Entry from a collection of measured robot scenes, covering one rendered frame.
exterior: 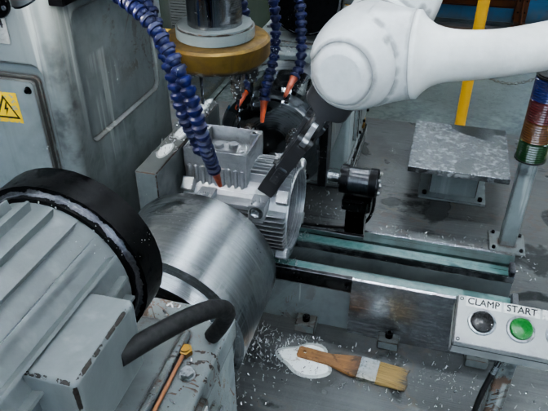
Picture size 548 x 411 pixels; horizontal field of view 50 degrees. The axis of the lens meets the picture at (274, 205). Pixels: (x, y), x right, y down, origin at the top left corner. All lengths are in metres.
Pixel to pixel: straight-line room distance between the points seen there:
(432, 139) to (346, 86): 0.99
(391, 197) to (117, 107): 0.77
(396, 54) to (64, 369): 0.46
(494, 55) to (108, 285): 0.47
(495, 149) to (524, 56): 0.92
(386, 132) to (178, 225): 1.17
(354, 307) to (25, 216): 0.72
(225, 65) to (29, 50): 0.29
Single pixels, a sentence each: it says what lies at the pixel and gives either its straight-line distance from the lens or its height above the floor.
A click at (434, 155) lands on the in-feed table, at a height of 0.92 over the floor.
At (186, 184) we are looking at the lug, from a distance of 1.08.
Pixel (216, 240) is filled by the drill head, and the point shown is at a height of 1.15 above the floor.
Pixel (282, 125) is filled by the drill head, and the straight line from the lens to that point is 1.28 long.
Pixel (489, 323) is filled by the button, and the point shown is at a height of 1.07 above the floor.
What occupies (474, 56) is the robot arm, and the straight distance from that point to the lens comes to 0.70.
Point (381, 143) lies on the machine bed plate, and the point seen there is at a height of 0.80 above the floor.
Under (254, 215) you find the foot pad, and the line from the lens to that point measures 1.03.
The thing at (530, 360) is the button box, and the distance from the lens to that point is 0.88.
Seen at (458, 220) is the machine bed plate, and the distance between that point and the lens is 1.53.
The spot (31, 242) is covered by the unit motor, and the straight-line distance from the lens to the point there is 0.52.
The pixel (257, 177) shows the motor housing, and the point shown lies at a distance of 1.06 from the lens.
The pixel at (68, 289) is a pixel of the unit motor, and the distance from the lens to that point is 0.51.
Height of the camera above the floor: 1.64
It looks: 34 degrees down
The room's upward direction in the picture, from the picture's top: straight up
